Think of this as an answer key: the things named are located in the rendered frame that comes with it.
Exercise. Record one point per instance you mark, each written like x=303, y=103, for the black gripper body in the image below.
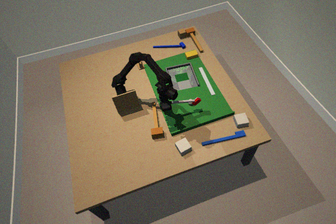
x=165, y=100

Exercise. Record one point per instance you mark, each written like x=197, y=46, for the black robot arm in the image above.
x=162, y=76

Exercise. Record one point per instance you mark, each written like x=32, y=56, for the green flat mat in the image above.
x=183, y=114

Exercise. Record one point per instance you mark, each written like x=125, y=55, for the grey flat bar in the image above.
x=206, y=81

